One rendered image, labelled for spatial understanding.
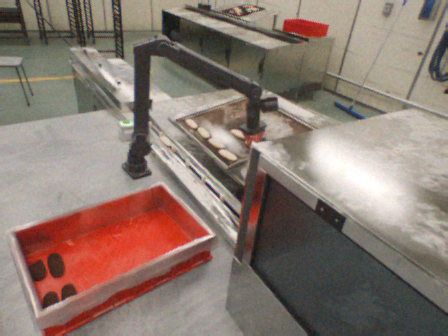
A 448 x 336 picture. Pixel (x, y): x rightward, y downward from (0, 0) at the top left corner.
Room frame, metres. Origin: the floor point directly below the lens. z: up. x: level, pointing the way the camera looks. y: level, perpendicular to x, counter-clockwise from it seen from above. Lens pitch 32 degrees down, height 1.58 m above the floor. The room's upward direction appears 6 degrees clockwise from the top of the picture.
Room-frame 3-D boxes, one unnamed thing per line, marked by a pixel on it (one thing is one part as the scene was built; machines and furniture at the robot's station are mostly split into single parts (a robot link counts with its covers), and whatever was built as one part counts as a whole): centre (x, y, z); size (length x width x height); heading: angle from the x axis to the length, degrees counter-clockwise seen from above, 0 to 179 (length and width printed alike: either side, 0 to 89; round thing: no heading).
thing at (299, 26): (4.97, -0.98, 0.93); 0.51 x 0.36 x 0.13; 39
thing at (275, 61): (5.56, -0.08, 0.51); 3.00 x 1.26 x 1.03; 35
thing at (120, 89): (2.23, 0.83, 0.89); 1.25 x 0.18 x 0.09; 35
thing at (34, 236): (0.69, 0.27, 0.87); 0.49 x 0.34 x 0.10; 130
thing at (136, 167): (1.18, 0.34, 0.86); 0.12 x 0.09 x 0.08; 41
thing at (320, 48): (4.97, -0.98, 0.44); 0.70 x 0.55 x 0.87; 35
